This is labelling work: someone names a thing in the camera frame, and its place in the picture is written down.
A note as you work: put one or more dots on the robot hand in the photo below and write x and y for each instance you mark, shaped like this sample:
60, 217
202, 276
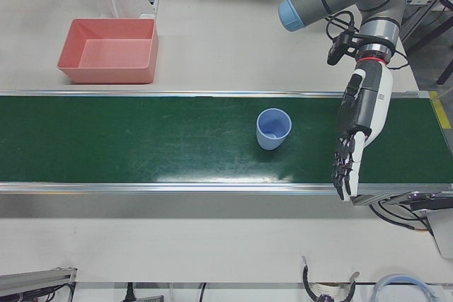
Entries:
371, 104

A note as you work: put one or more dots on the blue plastic cup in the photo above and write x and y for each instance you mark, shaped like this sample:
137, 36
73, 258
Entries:
270, 139

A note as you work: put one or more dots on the pink plastic box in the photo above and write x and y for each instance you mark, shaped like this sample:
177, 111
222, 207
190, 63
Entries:
106, 58

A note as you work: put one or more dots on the grey finned control box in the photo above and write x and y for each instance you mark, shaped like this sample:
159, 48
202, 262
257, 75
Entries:
150, 298

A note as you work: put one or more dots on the black conveyor drive unit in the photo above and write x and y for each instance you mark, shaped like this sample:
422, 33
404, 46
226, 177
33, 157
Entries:
428, 204

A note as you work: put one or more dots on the grey angled panel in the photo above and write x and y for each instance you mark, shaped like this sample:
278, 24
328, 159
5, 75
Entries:
442, 235

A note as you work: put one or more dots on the coiled blue translucent tube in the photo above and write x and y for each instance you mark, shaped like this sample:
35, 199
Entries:
403, 279

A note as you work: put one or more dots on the green conveyor belt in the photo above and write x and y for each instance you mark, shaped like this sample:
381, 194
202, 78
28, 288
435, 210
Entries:
141, 139

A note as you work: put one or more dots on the aluminium extrusion beam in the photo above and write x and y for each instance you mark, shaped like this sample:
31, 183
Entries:
35, 279

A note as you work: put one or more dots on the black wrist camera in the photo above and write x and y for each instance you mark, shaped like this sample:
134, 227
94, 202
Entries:
338, 49

